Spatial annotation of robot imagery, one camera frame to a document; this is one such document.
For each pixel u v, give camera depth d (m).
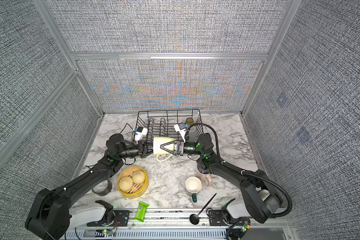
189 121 1.05
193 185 0.80
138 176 0.81
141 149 0.65
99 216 0.61
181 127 0.66
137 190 0.79
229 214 0.63
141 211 0.75
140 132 0.70
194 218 0.73
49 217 0.40
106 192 0.82
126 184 0.79
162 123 1.10
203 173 0.77
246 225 0.69
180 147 0.63
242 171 0.47
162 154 0.66
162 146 0.63
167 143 0.63
